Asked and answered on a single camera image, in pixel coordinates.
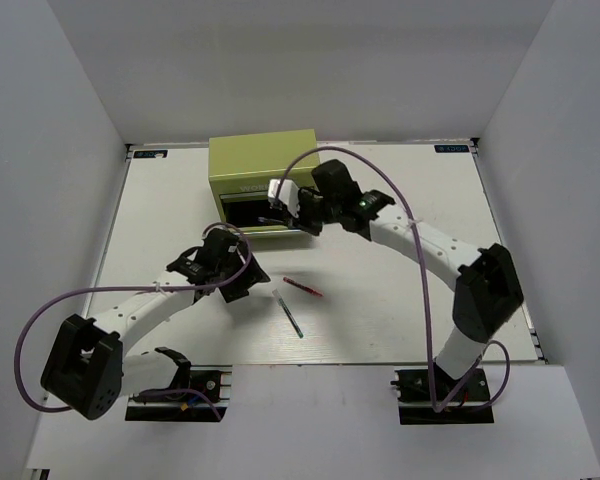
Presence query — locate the green metal drawer chest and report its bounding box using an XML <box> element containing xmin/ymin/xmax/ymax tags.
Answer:
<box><xmin>208</xmin><ymin>129</ymin><xmax>317</xmax><ymax>237</ymax></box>

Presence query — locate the red gel pen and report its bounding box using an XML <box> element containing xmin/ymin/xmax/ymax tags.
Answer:
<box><xmin>283</xmin><ymin>276</ymin><xmax>324</xmax><ymax>298</ymax></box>

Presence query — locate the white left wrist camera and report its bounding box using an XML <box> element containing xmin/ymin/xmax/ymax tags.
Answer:
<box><xmin>202</xmin><ymin>222</ymin><xmax>231</xmax><ymax>238</ymax></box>

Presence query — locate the blue label sticker right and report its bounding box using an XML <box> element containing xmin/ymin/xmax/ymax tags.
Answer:
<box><xmin>434</xmin><ymin>144</ymin><xmax>471</xmax><ymax>154</ymax></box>

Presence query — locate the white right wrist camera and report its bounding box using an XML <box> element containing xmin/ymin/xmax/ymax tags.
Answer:
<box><xmin>267</xmin><ymin>179</ymin><xmax>300</xmax><ymax>218</ymax></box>

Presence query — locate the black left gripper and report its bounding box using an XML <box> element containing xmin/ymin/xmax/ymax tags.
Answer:
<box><xmin>217</xmin><ymin>241</ymin><xmax>270</xmax><ymax>303</ymax></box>

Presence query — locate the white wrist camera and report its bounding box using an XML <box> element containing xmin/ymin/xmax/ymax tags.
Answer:
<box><xmin>202</xmin><ymin>222</ymin><xmax>231</xmax><ymax>238</ymax></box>
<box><xmin>267</xmin><ymin>179</ymin><xmax>300</xmax><ymax>218</ymax></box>

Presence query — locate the blue label sticker left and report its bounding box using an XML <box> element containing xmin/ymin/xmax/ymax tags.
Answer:
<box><xmin>133</xmin><ymin>149</ymin><xmax>168</xmax><ymax>159</ymax></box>

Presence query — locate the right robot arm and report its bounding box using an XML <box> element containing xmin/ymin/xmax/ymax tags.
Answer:
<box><xmin>269</xmin><ymin>160</ymin><xmax>524</xmax><ymax>399</ymax></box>

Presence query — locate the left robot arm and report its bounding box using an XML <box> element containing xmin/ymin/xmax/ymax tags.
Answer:
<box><xmin>41</xmin><ymin>228</ymin><xmax>270</xmax><ymax>420</ymax></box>

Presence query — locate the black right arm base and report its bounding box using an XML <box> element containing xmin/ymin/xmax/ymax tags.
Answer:
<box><xmin>387</xmin><ymin>367</ymin><xmax>496</xmax><ymax>427</ymax></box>

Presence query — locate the blue label sticker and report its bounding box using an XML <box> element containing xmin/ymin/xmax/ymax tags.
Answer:
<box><xmin>133</xmin><ymin>149</ymin><xmax>168</xmax><ymax>159</ymax></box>
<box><xmin>434</xmin><ymin>144</ymin><xmax>471</xmax><ymax>154</ymax></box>

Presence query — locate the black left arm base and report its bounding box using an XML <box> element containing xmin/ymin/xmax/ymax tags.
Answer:
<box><xmin>125</xmin><ymin>366</ymin><xmax>232</xmax><ymax>423</ymax></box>

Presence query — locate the purple gel pen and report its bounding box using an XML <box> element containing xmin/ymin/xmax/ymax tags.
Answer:
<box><xmin>257</xmin><ymin>216</ymin><xmax>284</xmax><ymax>225</ymax></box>

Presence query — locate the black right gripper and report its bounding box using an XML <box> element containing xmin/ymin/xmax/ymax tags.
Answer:
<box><xmin>284</xmin><ymin>190</ymin><xmax>341</xmax><ymax>236</ymax></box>

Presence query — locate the green gel pen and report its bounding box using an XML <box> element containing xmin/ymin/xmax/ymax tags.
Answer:
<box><xmin>272</xmin><ymin>289</ymin><xmax>304</xmax><ymax>338</ymax></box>

